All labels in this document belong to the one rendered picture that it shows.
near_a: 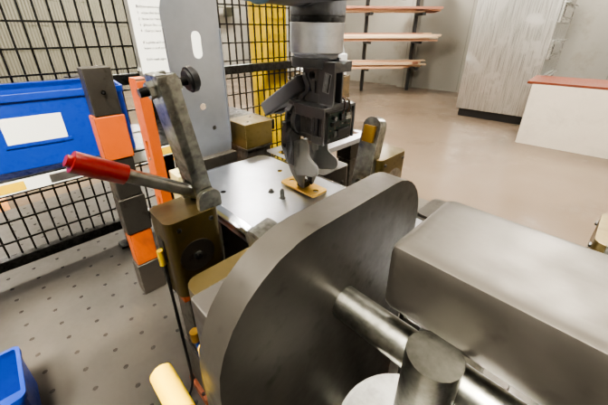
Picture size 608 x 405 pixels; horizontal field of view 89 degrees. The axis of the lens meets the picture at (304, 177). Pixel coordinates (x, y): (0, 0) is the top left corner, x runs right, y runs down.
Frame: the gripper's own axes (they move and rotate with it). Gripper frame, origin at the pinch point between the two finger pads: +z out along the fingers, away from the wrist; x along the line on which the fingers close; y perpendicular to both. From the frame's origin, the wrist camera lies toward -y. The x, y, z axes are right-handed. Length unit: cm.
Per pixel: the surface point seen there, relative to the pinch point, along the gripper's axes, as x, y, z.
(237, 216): -13.9, -0.1, 2.0
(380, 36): 558, -349, -6
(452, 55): 709, -257, 30
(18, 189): -36.4, -32.5, 2.0
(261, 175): -2.0, -9.6, 2.5
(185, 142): -20.5, 1.4, -11.7
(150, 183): -24.8, 0.4, -7.6
